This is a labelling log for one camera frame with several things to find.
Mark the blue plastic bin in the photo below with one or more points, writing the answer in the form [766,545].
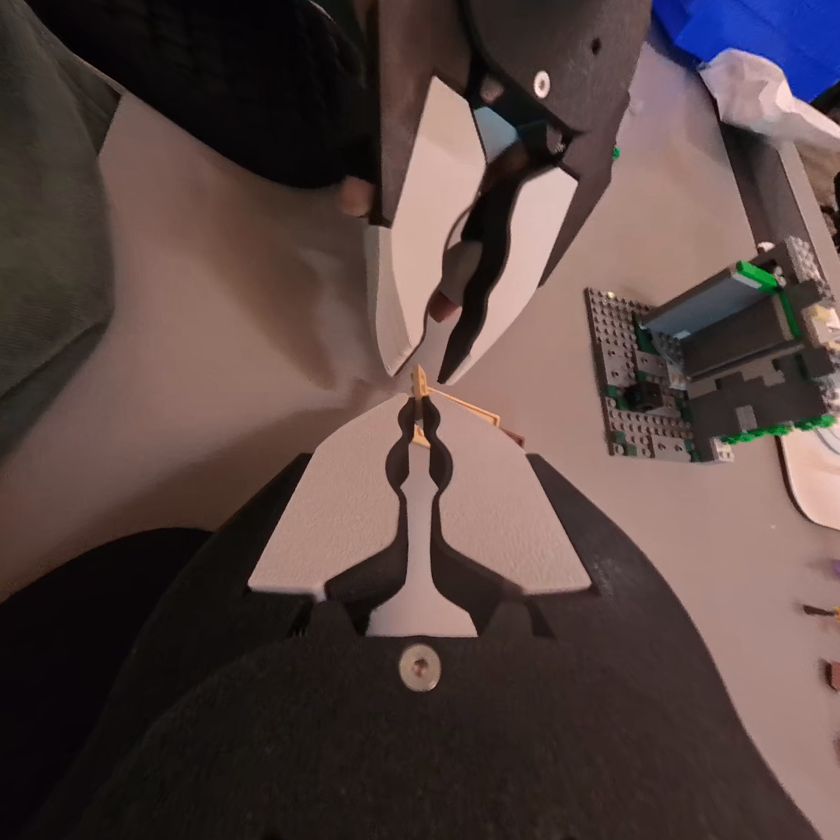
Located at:
[754,33]

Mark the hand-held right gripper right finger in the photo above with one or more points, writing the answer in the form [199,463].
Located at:
[505,518]

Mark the small brown toy piece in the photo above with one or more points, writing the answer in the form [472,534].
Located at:
[515,438]

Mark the white rounded mat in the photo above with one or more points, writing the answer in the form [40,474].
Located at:
[817,485]

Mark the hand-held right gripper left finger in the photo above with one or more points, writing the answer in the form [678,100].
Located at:
[328,512]

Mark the black mesh chair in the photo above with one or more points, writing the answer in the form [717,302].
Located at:
[229,98]
[65,656]

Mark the tan toy frame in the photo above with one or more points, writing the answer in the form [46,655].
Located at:
[482,413]

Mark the brown toy block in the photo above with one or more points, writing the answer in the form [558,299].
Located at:
[832,676]

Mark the person's green sweater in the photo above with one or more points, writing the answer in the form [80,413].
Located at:
[46,229]

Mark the grey toy brick building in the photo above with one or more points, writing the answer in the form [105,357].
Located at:
[722,394]

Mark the white crumpled bag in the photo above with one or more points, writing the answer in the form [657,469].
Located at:
[754,98]

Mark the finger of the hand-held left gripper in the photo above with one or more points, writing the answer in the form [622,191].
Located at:
[538,229]
[426,197]

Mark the person's left hand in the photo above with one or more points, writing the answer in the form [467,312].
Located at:
[358,197]

